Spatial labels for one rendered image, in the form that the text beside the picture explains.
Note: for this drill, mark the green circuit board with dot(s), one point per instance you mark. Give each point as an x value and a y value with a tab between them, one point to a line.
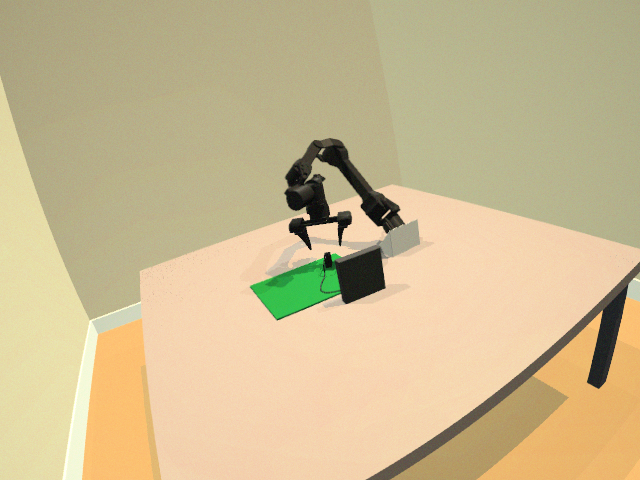
298	289

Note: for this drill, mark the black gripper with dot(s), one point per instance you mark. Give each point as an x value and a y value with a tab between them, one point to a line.
318	213

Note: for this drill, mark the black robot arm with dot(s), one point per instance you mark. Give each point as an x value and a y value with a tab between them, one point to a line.
299	195

